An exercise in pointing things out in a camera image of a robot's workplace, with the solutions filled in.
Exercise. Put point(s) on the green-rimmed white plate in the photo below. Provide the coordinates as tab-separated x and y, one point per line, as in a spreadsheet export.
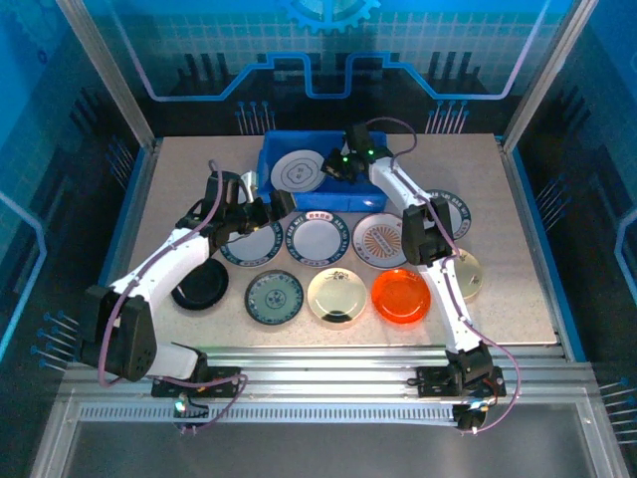
249	249
460	211
318	239

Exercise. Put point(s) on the white plate with dark outline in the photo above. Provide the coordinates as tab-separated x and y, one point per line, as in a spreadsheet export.
298	171

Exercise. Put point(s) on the black plate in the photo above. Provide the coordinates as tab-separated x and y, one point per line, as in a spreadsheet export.
204	289

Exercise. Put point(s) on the white plate with orange sunburst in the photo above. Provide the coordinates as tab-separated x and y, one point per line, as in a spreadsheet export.
378	241

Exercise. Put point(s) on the blue patterned plate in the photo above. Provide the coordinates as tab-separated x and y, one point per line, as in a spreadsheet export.
274	298

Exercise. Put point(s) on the translucent orange plate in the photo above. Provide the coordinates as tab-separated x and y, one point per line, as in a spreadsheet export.
400	296

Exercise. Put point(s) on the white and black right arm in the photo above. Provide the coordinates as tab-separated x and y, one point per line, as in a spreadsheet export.
448	299

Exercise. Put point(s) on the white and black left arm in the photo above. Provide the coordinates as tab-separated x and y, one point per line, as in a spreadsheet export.
164	269

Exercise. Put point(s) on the blue plastic bin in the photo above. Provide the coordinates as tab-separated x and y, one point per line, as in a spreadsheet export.
278	144

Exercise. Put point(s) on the small circuit board with LED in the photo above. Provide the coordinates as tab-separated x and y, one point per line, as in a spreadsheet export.
470	415
186	410

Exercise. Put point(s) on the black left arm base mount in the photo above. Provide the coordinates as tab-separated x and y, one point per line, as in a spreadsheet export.
219	381

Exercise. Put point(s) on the aluminium mounting rail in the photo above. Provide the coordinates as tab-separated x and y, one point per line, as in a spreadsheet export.
323	361

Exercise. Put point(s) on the aluminium frame post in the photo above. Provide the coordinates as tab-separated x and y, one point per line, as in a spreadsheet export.
109	74
545	74

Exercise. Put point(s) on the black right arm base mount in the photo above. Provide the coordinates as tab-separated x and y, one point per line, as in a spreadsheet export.
433	383

